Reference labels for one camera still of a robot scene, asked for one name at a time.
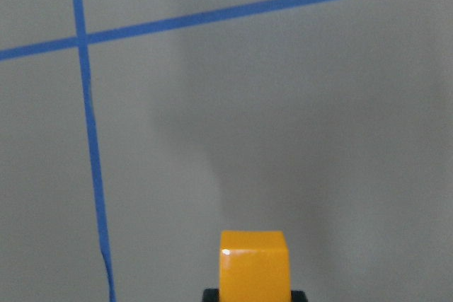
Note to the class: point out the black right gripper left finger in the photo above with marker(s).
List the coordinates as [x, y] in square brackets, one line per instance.
[210, 295]

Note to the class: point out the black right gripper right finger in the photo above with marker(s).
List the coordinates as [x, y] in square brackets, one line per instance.
[298, 296]

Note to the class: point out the orange sloped block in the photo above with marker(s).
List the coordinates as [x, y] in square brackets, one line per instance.
[254, 266]

